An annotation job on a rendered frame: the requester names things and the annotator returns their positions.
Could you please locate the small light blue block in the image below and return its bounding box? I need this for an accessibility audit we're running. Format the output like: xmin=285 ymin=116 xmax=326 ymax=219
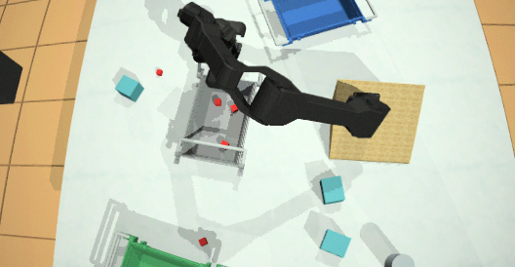
xmin=319 ymin=229 xmax=351 ymax=258
xmin=320 ymin=176 xmax=345 ymax=205
xmin=114 ymin=75 xmax=144 ymax=102

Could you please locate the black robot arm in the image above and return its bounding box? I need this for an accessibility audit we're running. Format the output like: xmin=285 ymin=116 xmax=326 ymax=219
xmin=177 ymin=2 xmax=391 ymax=138

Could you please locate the blue plastic tray with grey wire bars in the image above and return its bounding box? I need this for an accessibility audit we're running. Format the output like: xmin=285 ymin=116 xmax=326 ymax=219
xmin=257 ymin=0 xmax=378 ymax=47

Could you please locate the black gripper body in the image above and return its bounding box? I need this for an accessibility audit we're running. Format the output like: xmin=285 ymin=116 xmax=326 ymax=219
xmin=205 ymin=19 xmax=246 ymax=89

